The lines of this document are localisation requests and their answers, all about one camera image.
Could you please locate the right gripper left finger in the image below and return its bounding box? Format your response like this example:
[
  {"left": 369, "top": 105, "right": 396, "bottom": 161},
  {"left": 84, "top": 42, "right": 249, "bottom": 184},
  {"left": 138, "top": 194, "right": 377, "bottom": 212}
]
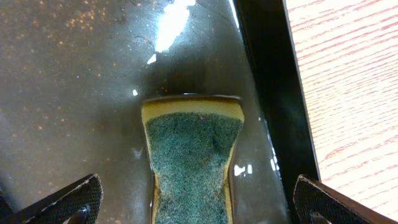
[{"left": 1, "top": 174, "right": 103, "bottom": 224}]

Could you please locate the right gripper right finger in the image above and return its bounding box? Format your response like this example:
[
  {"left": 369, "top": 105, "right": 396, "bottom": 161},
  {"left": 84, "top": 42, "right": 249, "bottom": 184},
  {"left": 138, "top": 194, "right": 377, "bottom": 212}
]
[{"left": 293, "top": 175, "right": 395, "bottom": 224}]

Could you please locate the green and yellow sponge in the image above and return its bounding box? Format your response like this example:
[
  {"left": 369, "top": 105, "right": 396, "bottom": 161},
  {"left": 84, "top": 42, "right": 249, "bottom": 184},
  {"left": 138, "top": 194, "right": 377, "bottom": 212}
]
[{"left": 141, "top": 95, "right": 244, "bottom": 223}]

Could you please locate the black rectangular water tray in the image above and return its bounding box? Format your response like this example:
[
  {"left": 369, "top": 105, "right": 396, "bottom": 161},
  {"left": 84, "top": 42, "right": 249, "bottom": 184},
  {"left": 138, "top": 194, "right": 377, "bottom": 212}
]
[{"left": 1, "top": 0, "right": 319, "bottom": 223}]

